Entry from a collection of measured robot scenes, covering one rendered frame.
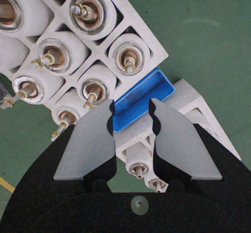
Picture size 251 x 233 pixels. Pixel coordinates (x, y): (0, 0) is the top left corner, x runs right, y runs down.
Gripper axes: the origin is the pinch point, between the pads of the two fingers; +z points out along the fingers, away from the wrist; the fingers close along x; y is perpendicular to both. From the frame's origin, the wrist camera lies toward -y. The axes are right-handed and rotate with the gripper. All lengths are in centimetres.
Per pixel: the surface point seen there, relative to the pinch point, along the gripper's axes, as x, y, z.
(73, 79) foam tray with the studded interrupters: -16.2, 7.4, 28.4
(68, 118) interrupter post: -16.6, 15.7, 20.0
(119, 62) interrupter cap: -2.1, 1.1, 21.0
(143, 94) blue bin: 7, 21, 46
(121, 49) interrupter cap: -1.7, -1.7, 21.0
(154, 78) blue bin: 10.9, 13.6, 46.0
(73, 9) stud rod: -7.8, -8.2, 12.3
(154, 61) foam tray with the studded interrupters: 7.1, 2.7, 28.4
